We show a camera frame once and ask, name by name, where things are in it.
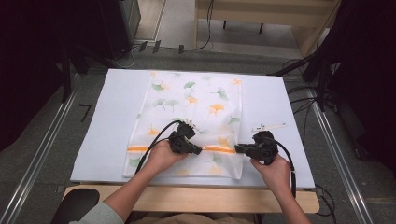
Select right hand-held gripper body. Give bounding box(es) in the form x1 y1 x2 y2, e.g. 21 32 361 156
247 121 287 166

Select wooden bench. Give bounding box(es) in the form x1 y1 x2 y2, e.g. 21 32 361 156
194 0 341 58

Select black stand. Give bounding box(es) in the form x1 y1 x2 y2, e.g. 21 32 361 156
59 43 82 105
266 52 332 113

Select person's left hand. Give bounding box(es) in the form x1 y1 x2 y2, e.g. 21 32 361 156
145 139 189 175

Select black chair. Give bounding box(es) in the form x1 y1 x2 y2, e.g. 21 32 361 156
50 188 101 224

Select metal floor rail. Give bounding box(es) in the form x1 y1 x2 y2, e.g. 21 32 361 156
0 88 80 224
306 88 376 224

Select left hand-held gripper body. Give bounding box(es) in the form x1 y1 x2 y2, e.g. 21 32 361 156
167 119 198 155

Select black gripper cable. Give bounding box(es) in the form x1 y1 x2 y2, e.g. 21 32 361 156
134 119 183 175
268 136 297 199

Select white leaf-print zippered laundry bag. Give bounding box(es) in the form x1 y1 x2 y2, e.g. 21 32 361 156
122 70 245 181

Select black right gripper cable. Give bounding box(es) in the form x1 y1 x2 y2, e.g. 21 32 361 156
268 136 297 199

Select person's beige trousers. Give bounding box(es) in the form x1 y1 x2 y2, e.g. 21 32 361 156
130 212 256 224

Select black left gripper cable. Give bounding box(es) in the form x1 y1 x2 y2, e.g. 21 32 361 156
134 119 183 175

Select white foam board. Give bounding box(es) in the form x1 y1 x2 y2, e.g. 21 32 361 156
69 68 316 190

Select black floor cable bundle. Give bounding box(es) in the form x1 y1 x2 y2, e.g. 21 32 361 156
281 58 320 143

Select black curtain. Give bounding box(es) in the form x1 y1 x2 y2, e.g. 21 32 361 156
306 0 396 172
0 0 134 152

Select person's right hand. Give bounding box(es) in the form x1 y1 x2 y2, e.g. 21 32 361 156
249 154 292 191

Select wooden table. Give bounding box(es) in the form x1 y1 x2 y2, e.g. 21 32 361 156
63 183 320 215

